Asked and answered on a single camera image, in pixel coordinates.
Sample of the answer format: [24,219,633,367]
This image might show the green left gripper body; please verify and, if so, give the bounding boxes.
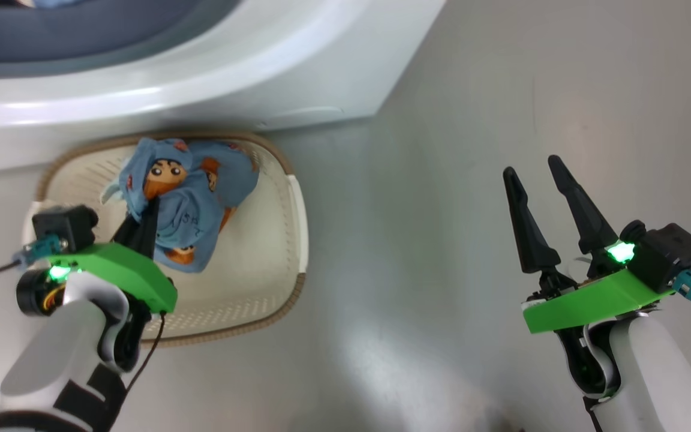
[46,243,178,314]

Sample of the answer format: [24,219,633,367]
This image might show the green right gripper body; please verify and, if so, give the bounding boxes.
[522,242,676,335]

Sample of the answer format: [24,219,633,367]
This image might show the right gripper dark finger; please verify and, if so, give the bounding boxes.
[503,167,561,274]
[548,155,619,256]

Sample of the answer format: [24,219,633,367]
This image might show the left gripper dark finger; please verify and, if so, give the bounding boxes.
[139,198,161,260]
[112,215,145,248]

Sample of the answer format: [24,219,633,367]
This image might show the blue cartoon-face print garment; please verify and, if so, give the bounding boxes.
[101,138,260,274]

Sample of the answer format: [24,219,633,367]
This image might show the white front-load washing machine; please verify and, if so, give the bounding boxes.
[0,0,447,176]

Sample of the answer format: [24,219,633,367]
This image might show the cream perforated laundry basket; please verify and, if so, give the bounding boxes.
[35,132,309,347]

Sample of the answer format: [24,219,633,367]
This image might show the thin black left gripper cable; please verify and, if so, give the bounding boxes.
[122,311,167,398]

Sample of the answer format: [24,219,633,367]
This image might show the teal left camera connector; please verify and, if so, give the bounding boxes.
[19,235,62,266]

